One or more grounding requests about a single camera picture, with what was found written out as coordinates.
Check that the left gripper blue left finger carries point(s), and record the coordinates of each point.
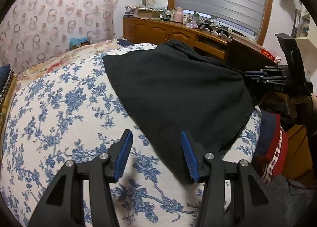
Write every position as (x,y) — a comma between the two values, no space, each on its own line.
(119,153)

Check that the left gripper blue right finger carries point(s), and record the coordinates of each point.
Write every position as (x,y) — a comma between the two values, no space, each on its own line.
(194,156)

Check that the black printed t-shirt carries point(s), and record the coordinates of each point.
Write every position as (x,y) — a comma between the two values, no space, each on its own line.
(171,89)

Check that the person's right hand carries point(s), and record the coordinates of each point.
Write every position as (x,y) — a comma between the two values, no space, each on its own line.
(301,106)

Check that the wooden sideboard cabinet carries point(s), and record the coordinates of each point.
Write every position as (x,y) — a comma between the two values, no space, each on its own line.
(138,30)

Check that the blue floral white quilt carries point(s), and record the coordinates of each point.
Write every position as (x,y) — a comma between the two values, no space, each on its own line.
(72,113)

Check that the red and navy garment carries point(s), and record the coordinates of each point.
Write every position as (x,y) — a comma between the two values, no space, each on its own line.
(271,150)

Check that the floral bed cover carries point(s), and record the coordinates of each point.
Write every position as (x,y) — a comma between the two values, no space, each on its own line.
(59,61)

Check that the cardboard box with blue cloth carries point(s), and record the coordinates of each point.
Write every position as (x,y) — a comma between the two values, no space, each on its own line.
(78,42)

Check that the mustard folded garment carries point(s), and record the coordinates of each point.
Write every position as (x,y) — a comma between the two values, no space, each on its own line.
(8,98)

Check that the pink thermos jug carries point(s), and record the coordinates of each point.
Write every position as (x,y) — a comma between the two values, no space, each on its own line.
(178,15)

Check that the circle patterned folded garment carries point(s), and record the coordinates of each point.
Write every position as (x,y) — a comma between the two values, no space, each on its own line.
(6,86)

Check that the navy blue folded garment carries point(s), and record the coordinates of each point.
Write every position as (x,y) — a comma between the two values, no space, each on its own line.
(4,73)

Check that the small white desk fan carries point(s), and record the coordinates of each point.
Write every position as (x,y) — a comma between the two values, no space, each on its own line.
(144,2)

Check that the circle patterned sheer curtain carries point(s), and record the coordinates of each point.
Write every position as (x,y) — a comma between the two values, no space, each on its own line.
(34,31)

